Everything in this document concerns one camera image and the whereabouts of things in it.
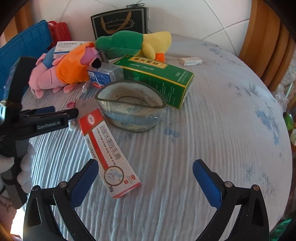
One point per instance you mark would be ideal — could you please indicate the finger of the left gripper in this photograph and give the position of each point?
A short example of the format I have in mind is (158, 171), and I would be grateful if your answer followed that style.
(46, 122)

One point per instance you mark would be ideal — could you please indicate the white blue medicine box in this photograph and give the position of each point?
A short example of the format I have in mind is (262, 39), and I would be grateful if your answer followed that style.
(64, 47)

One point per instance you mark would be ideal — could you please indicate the clear blue floss box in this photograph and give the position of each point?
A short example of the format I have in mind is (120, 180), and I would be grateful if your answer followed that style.
(105, 75)

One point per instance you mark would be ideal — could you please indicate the red plastic case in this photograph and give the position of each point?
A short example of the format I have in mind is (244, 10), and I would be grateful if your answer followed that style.
(59, 32)

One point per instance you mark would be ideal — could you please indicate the small clear vial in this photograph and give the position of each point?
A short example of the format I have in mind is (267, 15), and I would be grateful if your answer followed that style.
(86, 86)

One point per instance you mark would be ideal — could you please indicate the small white carton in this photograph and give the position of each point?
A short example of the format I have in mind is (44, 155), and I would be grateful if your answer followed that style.
(190, 61)

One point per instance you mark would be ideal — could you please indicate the pink pig plush blue shirt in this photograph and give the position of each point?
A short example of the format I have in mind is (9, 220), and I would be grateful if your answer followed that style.
(43, 76)

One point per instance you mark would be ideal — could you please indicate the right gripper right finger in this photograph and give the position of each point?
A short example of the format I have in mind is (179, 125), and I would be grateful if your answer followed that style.
(252, 220)

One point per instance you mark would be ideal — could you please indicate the clear tape roll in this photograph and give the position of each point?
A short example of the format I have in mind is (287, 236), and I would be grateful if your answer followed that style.
(131, 105)

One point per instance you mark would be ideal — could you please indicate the black gift box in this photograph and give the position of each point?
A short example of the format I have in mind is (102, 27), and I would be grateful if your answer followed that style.
(127, 19)

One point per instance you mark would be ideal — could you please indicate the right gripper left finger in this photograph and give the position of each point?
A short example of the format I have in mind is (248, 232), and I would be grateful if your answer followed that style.
(40, 223)

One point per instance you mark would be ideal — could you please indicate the metal clip on box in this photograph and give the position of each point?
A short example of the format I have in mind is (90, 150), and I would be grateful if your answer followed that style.
(138, 5)

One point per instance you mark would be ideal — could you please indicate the white snowman plush toy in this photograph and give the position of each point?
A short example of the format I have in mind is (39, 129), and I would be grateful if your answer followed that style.
(10, 187)

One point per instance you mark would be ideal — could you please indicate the white blue patterned tablecloth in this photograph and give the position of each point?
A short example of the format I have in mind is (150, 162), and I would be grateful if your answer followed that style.
(230, 120)

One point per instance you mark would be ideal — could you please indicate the green yellow plush toy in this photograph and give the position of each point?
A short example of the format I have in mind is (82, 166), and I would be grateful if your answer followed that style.
(152, 46)

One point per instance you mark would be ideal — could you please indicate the blue plastic storage crate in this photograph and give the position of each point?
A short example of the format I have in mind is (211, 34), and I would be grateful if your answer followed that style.
(32, 42)

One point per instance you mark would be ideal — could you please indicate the pink pig plush orange dress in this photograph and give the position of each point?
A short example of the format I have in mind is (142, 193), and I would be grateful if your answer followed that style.
(72, 68)

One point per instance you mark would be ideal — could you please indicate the red white ointment box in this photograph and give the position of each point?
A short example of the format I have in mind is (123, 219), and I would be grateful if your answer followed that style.
(114, 169)

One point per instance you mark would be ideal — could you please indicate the green yellow medicine box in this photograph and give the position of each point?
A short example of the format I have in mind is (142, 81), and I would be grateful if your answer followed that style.
(171, 82)

